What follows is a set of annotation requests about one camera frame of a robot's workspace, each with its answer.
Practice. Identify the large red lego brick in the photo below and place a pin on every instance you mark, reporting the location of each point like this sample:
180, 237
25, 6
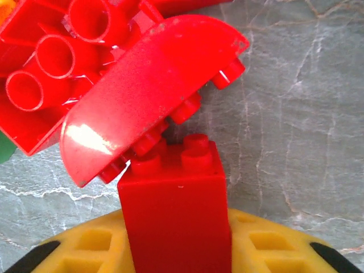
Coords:
54, 57

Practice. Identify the curved red lego brick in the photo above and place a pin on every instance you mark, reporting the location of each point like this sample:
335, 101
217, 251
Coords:
142, 94

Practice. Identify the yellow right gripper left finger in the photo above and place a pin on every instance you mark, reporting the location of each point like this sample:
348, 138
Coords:
94, 256

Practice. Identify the tall red lego brick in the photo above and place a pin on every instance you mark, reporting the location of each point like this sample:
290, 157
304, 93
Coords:
176, 213

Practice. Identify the green lego brick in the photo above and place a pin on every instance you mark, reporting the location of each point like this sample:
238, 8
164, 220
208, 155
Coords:
4, 148

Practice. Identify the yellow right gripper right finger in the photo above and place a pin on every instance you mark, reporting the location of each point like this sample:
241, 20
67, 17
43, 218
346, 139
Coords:
273, 256

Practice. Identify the orange flat lego brick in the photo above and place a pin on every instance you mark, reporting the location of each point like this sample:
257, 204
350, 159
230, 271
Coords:
4, 10

